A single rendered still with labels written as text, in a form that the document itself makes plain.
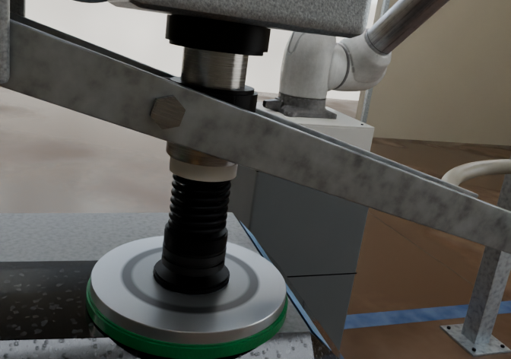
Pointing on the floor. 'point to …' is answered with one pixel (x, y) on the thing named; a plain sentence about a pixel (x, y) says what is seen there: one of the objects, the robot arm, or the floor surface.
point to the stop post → (486, 297)
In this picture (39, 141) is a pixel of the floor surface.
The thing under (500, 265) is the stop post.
